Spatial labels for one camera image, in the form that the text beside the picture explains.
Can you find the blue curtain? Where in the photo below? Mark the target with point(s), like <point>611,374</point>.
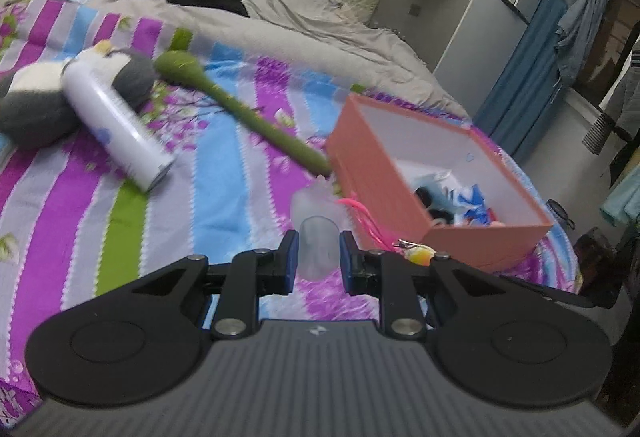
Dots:
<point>540,77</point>

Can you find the hanging denim garment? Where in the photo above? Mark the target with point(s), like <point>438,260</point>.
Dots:
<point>580,27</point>

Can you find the translucent frosted plastic piece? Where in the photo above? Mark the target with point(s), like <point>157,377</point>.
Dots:
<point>317,247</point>

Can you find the white spray bottle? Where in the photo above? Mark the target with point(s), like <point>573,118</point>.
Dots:
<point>115,127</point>

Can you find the pink cardboard box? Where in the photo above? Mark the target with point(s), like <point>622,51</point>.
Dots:
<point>380,177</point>

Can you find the small yellow toy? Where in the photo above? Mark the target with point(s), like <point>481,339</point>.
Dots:
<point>420,258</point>

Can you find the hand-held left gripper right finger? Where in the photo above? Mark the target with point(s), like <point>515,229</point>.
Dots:
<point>347,263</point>

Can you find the dark brown bag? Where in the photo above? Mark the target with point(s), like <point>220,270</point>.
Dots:
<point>597,262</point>

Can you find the teal cloth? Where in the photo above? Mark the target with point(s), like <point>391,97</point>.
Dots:
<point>622,204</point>

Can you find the grey white penguin plush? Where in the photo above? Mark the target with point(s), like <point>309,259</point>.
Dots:
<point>35,112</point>

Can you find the green plush stick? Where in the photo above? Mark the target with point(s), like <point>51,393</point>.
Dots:
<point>250,117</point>

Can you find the grey garment with striped cuff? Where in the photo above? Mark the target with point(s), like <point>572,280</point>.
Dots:
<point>600,132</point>

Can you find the striped floral bedsheet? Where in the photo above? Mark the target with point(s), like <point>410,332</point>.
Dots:
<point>75,227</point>

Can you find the grey duvet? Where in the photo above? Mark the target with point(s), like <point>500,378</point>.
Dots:
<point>300,17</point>

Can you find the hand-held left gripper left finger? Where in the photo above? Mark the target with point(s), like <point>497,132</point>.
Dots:
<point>290,263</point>

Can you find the blue printed packet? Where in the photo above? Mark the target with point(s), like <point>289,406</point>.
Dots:
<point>470,204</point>

